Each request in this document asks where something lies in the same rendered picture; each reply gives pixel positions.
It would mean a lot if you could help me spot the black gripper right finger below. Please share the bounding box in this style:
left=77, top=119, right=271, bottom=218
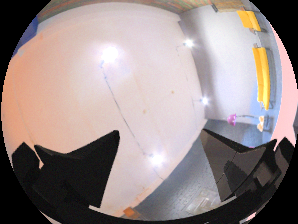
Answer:
left=200, top=129, right=278, bottom=202

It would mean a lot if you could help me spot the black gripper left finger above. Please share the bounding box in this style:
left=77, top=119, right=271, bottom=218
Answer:
left=33, top=131, right=120, bottom=208

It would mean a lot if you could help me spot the dark grey open box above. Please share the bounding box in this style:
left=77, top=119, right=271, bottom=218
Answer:
left=291, top=100, right=298, bottom=143

